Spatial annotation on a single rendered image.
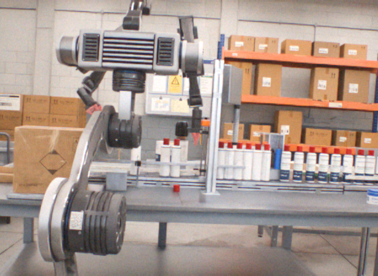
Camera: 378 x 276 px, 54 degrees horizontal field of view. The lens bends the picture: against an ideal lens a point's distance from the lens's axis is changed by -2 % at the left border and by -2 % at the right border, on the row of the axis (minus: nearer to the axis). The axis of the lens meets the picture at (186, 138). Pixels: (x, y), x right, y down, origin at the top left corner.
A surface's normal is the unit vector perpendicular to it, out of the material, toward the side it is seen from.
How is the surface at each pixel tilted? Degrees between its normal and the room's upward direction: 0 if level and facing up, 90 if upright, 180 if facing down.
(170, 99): 90
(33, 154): 90
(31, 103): 90
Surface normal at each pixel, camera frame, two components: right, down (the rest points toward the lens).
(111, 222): 0.01, -0.27
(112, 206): 0.04, -0.72
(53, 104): 0.09, 0.06
